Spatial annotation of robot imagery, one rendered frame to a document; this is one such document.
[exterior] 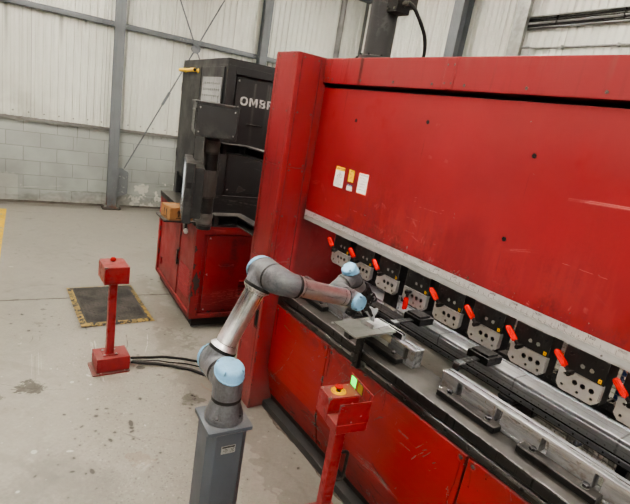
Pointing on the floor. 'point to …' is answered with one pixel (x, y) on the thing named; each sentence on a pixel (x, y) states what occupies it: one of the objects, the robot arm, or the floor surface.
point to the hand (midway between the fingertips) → (367, 318)
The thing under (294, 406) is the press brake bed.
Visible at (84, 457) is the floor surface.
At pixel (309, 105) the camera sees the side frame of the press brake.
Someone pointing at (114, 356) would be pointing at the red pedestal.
